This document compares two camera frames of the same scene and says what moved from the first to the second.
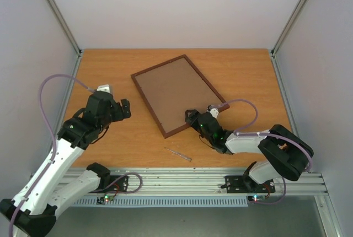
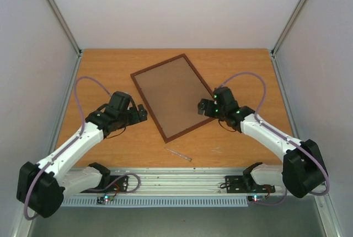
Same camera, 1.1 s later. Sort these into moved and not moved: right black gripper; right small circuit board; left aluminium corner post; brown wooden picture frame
Moved: right black gripper
Not moved: brown wooden picture frame; left aluminium corner post; right small circuit board
